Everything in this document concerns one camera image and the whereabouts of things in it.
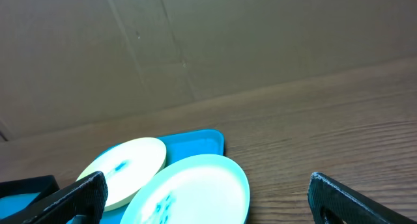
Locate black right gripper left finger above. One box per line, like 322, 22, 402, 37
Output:
1, 171, 108, 224

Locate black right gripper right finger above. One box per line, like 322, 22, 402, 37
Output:
307, 172, 416, 224

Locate yellow plate with blue stain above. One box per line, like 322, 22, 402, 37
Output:
78, 137, 167, 212

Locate light blue plate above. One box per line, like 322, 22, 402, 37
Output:
121, 154, 250, 224

